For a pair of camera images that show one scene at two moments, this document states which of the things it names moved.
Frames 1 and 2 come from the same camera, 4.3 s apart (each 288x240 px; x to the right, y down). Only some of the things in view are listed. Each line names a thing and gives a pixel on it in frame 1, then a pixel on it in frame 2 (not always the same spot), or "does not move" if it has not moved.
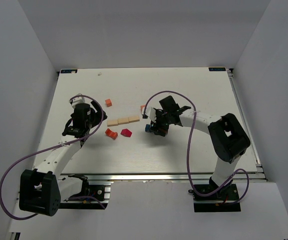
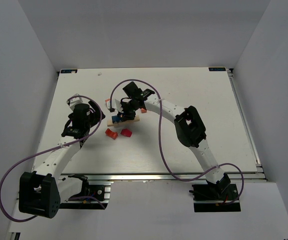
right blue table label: [216, 69] does not move
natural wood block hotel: [133, 119] does not move
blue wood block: [147, 127] -> [116, 119]
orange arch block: [114, 135] does not move
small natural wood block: [112, 122] does not move
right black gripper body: [159, 124] -> [127, 114]
